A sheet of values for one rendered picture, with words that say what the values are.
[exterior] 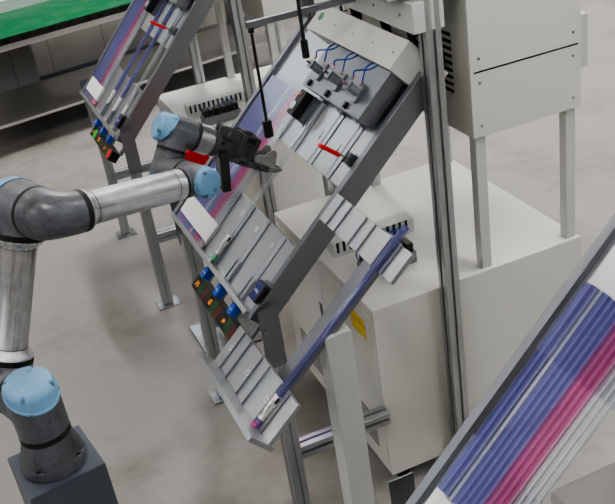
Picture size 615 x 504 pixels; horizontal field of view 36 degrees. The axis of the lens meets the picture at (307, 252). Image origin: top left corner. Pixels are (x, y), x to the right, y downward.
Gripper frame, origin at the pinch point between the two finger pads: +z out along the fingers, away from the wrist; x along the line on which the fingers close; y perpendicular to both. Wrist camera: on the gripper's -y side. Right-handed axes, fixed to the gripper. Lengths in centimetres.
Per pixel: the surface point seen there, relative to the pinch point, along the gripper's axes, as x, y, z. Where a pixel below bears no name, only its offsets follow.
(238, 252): -7.1, -22.5, -4.5
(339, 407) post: -63, -34, 5
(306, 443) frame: -35, -60, 21
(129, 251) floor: 166, -90, 33
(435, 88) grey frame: -36, 37, 12
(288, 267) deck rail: -32.0, -15.2, -3.3
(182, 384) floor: 54, -94, 26
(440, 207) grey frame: -36.1, 10.8, 27.4
